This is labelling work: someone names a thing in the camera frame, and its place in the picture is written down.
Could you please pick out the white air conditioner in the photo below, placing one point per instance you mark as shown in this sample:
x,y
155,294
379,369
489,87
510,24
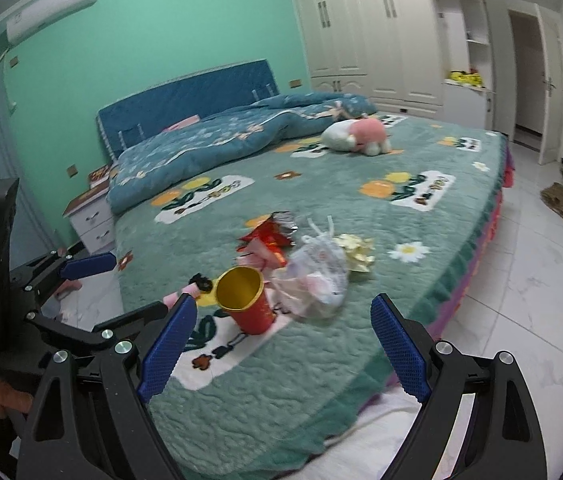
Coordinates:
x,y
46,10

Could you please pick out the pink and white plush toy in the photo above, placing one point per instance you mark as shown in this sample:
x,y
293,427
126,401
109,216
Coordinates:
x,y
361,132

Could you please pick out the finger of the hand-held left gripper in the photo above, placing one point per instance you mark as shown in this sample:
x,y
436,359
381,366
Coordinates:
x,y
111,327
86,265

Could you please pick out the white open shelf unit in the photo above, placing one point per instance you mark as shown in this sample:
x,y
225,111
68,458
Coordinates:
x,y
466,110

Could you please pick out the pink pillow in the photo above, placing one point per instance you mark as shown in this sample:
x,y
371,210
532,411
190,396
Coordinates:
x,y
184,122

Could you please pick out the blue padded headboard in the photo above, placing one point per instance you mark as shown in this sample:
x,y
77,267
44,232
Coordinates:
x,y
186,95

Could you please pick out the red box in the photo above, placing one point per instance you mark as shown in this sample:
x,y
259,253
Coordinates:
x,y
99,176

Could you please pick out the red cup with gold inside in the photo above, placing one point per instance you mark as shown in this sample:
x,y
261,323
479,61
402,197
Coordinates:
x,y
251,310

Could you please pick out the clear plastic bag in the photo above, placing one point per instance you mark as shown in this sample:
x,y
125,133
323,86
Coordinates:
x,y
311,270

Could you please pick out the cream wardrobe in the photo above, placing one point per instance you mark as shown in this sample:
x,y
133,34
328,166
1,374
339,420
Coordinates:
x,y
361,25

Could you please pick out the white elastic bed sheet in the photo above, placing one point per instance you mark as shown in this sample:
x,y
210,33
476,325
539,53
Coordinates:
x,y
341,440

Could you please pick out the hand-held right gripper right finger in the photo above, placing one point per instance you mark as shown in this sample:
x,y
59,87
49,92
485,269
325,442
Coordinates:
x,y
401,350

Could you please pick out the yellow toy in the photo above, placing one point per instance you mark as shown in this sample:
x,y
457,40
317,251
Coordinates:
x,y
464,78

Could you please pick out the small pink and black item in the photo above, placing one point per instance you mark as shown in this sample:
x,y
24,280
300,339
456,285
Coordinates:
x,y
196,285

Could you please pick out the pink ruffled bed skirt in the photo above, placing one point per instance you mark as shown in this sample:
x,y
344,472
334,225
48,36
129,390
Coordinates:
x,y
500,205

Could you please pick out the white door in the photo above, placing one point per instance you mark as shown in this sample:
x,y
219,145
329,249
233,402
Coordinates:
x,y
550,85

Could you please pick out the brown doormat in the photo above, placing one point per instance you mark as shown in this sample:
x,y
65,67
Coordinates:
x,y
561,202

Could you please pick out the white nightstand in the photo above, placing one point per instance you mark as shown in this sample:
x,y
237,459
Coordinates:
x,y
94,220

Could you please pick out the red foil wrapper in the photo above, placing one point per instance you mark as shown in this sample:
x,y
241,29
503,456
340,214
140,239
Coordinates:
x,y
271,240

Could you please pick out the blue floral quilt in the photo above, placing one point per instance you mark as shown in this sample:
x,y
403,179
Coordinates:
x,y
201,150

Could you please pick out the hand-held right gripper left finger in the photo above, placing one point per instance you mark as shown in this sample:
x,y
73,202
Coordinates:
x,y
169,350

